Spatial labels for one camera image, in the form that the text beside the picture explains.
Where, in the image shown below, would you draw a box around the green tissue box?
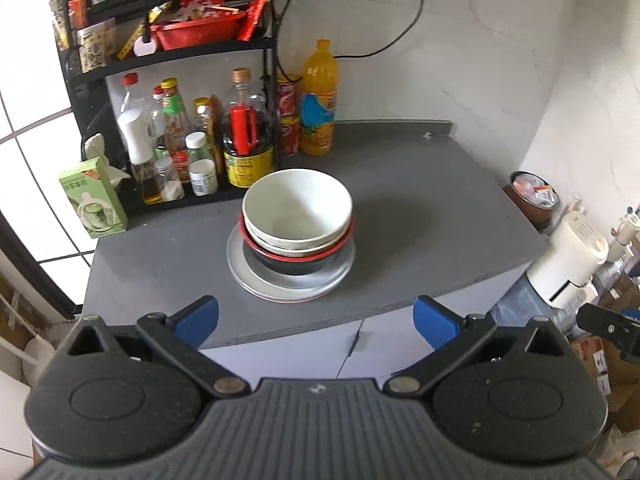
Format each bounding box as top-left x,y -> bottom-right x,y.
58,132 -> 132,239

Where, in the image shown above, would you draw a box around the red and black bowl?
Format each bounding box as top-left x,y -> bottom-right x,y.
239,215 -> 357,277

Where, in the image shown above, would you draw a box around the glass jar with grains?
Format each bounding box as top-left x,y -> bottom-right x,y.
76,17 -> 118,73

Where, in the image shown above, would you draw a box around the white air fryer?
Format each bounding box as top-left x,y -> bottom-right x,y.
527,212 -> 611,306

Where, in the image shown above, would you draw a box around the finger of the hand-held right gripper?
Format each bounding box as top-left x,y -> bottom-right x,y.
576,304 -> 640,361

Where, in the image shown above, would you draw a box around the orange juice bottle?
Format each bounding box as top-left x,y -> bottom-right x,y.
299,39 -> 340,156

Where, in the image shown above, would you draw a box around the white plate with grey print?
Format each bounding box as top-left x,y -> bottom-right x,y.
226,224 -> 357,295

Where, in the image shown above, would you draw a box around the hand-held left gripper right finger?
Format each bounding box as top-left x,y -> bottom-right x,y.
382,296 -> 573,395

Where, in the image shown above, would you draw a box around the white pill bottle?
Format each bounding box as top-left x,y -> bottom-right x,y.
189,159 -> 219,197

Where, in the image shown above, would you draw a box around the thin black cable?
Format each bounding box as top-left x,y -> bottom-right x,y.
272,0 -> 303,83

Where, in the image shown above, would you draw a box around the green label sauce bottle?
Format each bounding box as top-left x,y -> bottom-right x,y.
159,77 -> 193,183

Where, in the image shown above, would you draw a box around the brown pot with packets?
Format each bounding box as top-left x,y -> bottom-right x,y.
509,171 -> 561,231

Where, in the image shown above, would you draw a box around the white thermos jug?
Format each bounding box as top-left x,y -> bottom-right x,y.
611,204 -> 640,261

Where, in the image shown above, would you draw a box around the plain white bowl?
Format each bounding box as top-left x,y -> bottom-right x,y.
242,169 -> 354,252

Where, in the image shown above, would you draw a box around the yellow cap sauce bottle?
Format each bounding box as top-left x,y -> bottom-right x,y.
192,97 -> 224,173

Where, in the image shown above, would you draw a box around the cardboard boxes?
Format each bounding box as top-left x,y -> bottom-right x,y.
570,335 -> 640,431

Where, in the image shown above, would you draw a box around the black metal rack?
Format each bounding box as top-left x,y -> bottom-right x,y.
47,0 -> 281,213

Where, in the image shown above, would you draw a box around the clear bottle with red cap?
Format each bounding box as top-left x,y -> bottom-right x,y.
118,72 -> 153,161

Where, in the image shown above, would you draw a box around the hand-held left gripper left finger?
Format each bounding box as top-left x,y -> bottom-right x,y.
62,296 -> 251,401

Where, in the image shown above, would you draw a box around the small glass jar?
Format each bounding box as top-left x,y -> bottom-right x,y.
154,156 -> 185,202

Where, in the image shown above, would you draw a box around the red plastic basket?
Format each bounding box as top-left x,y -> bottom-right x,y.
150,9 -> 249,52

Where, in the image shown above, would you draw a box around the red soda can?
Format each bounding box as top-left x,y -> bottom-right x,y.
276,74 -> 303,121
278,116 -> 302,157

